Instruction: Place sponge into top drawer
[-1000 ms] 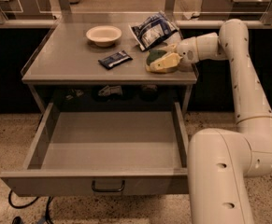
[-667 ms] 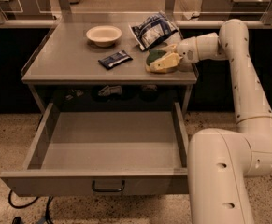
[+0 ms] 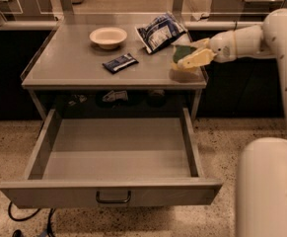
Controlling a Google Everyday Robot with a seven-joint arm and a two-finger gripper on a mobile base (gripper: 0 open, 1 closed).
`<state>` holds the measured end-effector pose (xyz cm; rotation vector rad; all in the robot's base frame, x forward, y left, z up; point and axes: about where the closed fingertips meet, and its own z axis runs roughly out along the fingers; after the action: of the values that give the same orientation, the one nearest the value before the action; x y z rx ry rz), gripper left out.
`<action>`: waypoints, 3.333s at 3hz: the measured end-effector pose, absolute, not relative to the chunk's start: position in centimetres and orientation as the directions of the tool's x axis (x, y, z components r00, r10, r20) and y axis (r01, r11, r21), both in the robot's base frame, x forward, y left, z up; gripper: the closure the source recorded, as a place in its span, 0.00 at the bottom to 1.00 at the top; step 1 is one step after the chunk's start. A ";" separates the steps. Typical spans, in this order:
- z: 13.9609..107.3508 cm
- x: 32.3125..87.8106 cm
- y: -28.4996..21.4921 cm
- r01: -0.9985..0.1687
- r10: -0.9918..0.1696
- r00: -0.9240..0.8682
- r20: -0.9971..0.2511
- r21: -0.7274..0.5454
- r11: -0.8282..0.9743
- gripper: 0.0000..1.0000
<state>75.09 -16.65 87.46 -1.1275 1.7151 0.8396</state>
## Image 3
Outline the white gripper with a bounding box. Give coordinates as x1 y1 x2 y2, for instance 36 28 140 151
173 26 263 70

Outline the green yellow sponge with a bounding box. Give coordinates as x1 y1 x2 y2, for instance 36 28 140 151
171 45 196 73

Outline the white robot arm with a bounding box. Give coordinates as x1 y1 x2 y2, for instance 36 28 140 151
172 8 287 237

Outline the grey metal drawer cabinet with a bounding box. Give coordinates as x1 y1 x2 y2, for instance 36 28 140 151
22 13 206 118

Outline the open grey top drawer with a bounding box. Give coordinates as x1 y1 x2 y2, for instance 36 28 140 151
0 110 222 208

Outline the blue white chip bag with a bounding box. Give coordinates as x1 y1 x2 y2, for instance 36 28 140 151
135 12 186 54

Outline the small blue snack packet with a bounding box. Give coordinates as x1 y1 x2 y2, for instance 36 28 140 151
103 53 138 74

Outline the white ceramic bowl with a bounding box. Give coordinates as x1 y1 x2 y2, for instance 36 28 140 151
89 27 127 50

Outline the black metal drawer handle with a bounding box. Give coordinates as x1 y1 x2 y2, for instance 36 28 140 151
96 191 131 204

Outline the grey horizontal rail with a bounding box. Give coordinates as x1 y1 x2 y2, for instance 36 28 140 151
0 21 261 31

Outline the black floor cable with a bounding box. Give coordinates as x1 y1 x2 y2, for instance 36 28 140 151
6 200 57 237

